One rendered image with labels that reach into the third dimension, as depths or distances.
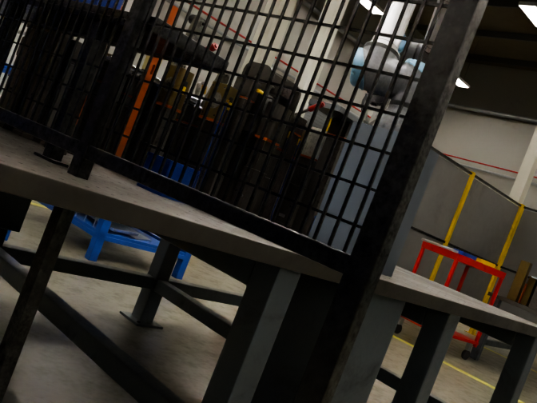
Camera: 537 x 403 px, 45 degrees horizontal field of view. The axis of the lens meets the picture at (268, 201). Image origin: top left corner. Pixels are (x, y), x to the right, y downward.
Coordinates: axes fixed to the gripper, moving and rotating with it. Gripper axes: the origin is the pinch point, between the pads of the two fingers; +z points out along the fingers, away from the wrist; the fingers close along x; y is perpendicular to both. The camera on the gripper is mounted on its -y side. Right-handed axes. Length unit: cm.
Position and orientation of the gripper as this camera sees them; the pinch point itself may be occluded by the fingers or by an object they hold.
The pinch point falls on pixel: (366, 123)
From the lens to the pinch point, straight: 253.5
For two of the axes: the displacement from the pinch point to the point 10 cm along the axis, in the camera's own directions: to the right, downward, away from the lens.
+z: -3.6, 9.3, 0.1
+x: -8.6, -3.4, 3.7
